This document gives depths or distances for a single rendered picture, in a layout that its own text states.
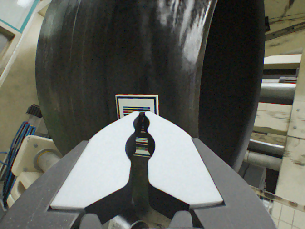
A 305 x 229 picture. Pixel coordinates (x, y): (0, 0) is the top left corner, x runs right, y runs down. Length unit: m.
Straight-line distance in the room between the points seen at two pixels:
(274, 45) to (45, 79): 0.80
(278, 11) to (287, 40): 0.11
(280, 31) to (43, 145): 0.89
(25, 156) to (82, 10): 0.39
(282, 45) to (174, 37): 0.73
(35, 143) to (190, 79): 0.42
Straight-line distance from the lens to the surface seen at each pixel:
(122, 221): 0.27
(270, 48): 0.88
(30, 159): 0.52
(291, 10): 0.87
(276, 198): 0.67
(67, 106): 0.23
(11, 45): 0.88
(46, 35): 0.31
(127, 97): 0.15
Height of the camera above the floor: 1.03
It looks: 9 degrees up
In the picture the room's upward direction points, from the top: 19 degrees clockwise
